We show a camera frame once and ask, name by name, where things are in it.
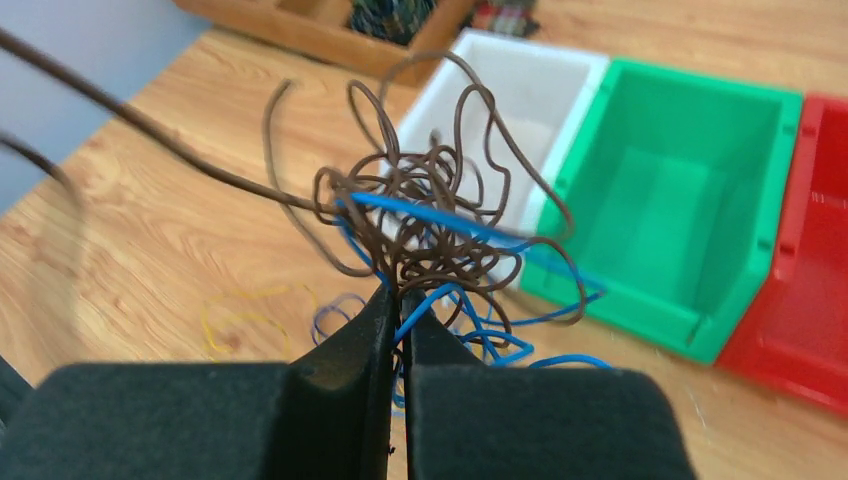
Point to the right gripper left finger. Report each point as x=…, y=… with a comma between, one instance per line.
x=324, y=416

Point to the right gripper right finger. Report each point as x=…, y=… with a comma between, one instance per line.
x=467, y=420

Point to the white plastic bin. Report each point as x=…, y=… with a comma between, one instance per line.
x=542, y=93

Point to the green plastic bin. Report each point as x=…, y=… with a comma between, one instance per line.
x=675, y=182

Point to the red plastic bin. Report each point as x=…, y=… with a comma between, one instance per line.
x=793, y=337

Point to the wooden compartment tray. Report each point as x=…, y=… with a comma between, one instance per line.
x=319, y=30

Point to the rolled green cloth bottom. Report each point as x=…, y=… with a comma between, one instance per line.
x=396, y=21

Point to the plaid cloth under tray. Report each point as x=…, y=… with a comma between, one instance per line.
x=507, y=17

